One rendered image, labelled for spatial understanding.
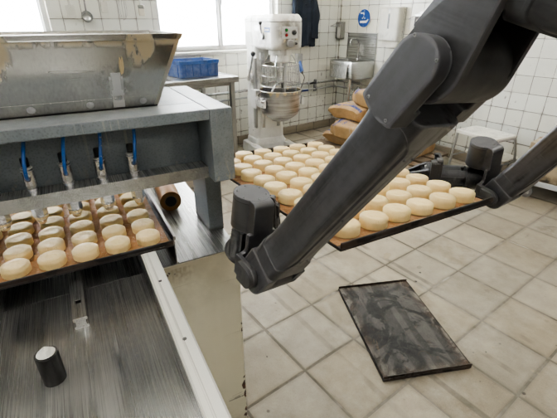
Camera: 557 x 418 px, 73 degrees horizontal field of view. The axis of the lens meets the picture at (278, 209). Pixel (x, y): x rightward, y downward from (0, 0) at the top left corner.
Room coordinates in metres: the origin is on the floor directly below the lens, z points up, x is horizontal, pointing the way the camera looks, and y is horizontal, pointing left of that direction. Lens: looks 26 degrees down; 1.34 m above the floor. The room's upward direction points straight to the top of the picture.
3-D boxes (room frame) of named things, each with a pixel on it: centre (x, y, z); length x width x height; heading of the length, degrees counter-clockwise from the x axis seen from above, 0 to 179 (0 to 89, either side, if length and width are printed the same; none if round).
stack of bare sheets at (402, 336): (1.42, -0.58, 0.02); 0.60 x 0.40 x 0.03; 10
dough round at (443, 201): (0.69, -0.33, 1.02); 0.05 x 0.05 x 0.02
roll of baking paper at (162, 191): (1.18, 0.39, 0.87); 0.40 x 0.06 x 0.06; 23
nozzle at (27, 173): (0.65, 0.46, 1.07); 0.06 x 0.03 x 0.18; 28
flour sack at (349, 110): (4.21, -0.93, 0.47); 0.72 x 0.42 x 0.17; 127
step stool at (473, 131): (3.35, -1.90, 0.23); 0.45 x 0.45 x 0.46; 29
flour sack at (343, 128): (3.86, -0.90, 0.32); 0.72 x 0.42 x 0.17; 41
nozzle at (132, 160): (0.74, 0.30, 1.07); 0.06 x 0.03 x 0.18; 28
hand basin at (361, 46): (4.89, -0.94, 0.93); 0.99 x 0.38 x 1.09; 37
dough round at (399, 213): (0.62, -0.22, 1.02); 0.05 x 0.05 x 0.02
